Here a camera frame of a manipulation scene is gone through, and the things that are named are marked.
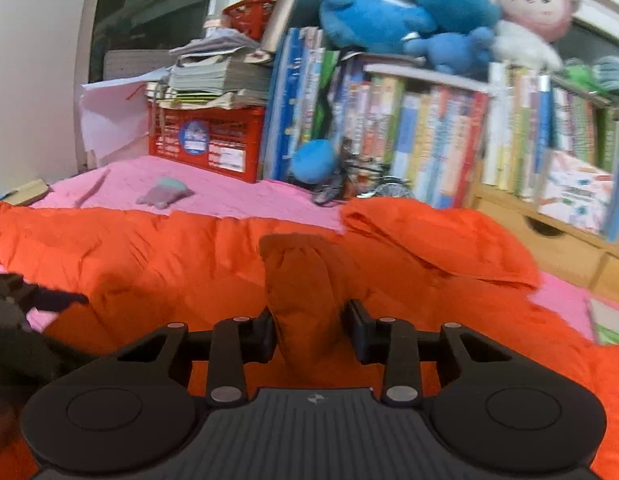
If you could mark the leaning beige board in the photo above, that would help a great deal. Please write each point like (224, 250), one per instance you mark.
(284, 15)

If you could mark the row of tall blue books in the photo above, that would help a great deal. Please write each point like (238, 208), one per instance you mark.
(294, 100)

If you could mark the white window frame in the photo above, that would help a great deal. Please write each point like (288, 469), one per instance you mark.
(154, 15)

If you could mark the round blue plush toy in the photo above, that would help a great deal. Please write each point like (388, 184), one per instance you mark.
(314, 162)

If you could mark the small blue plush toy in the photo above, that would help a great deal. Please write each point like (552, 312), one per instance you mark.
(454, 52)

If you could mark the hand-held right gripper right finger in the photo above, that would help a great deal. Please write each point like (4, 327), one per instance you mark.
(353, 332)

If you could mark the black model bicycle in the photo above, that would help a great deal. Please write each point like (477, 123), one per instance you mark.
(384, 191)

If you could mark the green white leaflet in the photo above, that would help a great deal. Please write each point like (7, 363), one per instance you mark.
(612, 322)

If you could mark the stack of teal notebooks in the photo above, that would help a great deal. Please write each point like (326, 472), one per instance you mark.
(614, 77)

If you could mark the pink white rabbit plush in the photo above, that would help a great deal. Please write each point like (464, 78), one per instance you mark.
(534, 5)

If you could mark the brown notebook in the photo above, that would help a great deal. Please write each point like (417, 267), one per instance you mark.
(26, 191)

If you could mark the green plush toy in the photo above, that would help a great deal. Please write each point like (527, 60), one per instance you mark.
(579, 67)

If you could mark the row of paperback books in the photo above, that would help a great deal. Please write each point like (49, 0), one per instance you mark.
(419, 135)

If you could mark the grey grid mat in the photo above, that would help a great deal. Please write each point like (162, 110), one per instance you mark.
(134, 65)

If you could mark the red plastic basket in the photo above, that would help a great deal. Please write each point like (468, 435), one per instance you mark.
(249, 17)

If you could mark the orange down jacket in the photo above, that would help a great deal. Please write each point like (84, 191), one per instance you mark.
(164, 260)

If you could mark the stack of papers and magazines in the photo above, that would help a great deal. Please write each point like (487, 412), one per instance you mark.
(219, 75)

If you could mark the large white paper sheet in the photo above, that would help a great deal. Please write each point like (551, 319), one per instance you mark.
(114, 120)

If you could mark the small grey toy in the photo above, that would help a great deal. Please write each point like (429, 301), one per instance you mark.
(164, 192)

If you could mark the wooden drawer organiser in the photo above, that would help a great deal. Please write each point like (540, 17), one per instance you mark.
(539, 255)

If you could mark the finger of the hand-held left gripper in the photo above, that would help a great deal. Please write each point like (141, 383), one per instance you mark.
(59, 300)

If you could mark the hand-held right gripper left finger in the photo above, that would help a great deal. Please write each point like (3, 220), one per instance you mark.
(269, 335)

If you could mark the red plastic crate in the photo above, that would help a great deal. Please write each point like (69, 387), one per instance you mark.
(204, 145)

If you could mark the white pencil-print box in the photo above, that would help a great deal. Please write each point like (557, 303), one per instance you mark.
(574, 195)

